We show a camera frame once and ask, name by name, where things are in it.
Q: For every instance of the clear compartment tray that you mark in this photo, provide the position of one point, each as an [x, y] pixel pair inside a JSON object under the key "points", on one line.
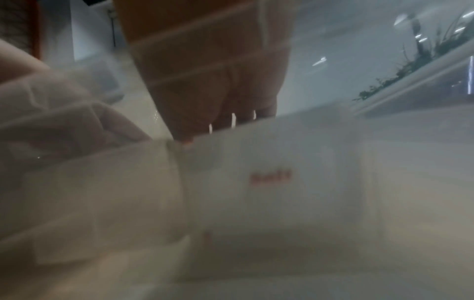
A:
{"points": [[407, 205]]}

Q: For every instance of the person's right hand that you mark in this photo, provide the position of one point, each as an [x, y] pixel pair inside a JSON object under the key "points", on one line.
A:
{"points": [[207, 58]]}

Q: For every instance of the green leafy plant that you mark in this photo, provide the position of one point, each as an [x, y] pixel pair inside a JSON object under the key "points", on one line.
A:
{"points": [[407, 67]]}

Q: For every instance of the sorted sachets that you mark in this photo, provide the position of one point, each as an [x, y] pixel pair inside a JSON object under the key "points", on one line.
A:
{"points": [[296, 190]]}

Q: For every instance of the person's left hand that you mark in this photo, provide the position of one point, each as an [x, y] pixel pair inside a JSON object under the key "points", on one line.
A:
{"points": [[44, 117]]}

